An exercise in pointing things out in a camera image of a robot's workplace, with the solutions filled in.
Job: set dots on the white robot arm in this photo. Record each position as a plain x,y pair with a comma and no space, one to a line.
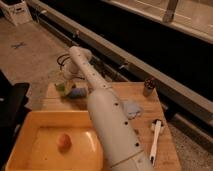
121,146

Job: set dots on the dark cylindrical cup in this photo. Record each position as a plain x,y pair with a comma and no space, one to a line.
149,86

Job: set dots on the light blue cloth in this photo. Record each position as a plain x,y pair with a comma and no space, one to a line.
132,109

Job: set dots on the orange round fruit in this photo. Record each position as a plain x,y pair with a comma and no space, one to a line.
64,142

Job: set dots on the black object at left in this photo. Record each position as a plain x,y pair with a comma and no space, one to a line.
12,110

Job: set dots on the wooden cutting board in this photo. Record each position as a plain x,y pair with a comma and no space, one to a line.
166,158

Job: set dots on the yellow plastic tray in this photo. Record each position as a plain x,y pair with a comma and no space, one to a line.
36,145

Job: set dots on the white storage box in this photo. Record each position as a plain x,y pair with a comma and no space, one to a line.
17,13

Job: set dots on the white handled utensil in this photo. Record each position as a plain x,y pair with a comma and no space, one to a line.
157,127

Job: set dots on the grey metal rail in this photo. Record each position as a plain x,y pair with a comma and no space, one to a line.
186,98

